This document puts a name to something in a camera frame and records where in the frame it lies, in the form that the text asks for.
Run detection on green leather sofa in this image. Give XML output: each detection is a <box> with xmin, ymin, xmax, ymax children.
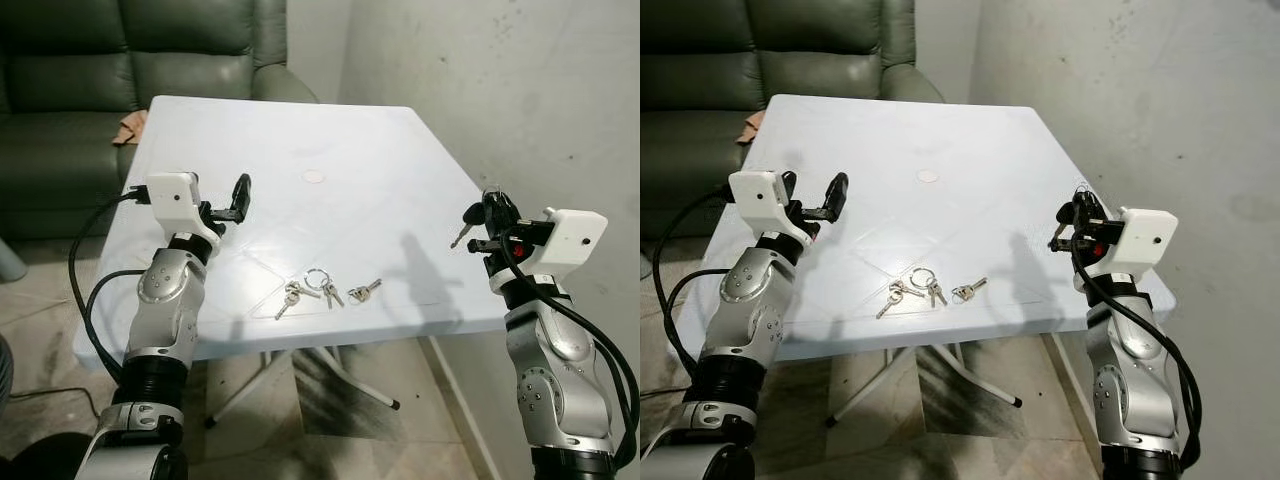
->
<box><xmin>0</xmin><ymin>0</ymin><xmax>321</xmax><ymax>241</ymax></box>
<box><xmin>640</xmin><ymin>0</ymin><xmax>947</xmax><ymax>241</ymax></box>

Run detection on grey plastic furniture leg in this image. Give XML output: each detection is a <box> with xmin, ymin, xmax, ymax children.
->
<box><xmin>0</xmin><ymin>238</ymin><xmax>28</xmax><ymax>284</ymax></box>

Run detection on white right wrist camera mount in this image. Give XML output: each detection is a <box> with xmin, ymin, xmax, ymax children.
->
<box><xmin>514</xmin><ymin>207</ymin><xmax>609</xmax><ymax>278</ymax></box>
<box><xmin>1094</xmin><ymin>206</ymin><xmax>1174</xmax><ymax>278</ymax></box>

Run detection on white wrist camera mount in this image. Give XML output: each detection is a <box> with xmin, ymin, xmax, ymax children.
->
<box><xmin>144</xmin><ymin>171</ymin><xmax>224</xmax><ymax>248</ymax></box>
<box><xmin>1094</xmin><ymin>206</ymin><xmax>1174</xmax><ymax>278</ymax></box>
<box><xmin>514</xmin><ymin>207</ymin><xmax>609</xmax><ymax>278</ymax></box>
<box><xmin>727</xmin><ymin>169</ymin><xmax>807</xmax><ymax>250</ymax></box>

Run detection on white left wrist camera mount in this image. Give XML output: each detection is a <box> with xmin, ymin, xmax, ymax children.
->
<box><xmin>727</xmin><ymin>169</ymin><xmax>807</xmax><ymax>250</ymax></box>
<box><xmin>144</xmin><ymin>171</ymin><xmax>224</xmax><ymax>248</ymax></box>

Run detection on keys on large ring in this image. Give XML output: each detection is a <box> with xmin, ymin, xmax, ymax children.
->
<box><xmin>304</xmin><ymin>267</ymin><xmax>347</xmax><ymax>309</ymax></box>
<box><xmin>907</xmin><ymin>266</ymin><xmax>950</xmax><ymax>309</ymax></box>

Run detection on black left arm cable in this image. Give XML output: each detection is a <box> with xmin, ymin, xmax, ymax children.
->
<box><xmin>67</xmin><ymin>188</ymin><xmax>153</xmax><ymax>387</ymax></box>
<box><xmin>652</xmin><ymin>190</ymin><xmax>736</xmax><ymax>379</ymax></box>

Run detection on white metal table leg frame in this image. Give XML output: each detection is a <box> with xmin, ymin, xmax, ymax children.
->
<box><xmin>825</xmin><ymin>335</ymin><xmax>1107</xmax><ymax>480</ymax></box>
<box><xmin>204</xmin><ymin>335</ymin><xmax>503</xmax><ymax>480</ymax></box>

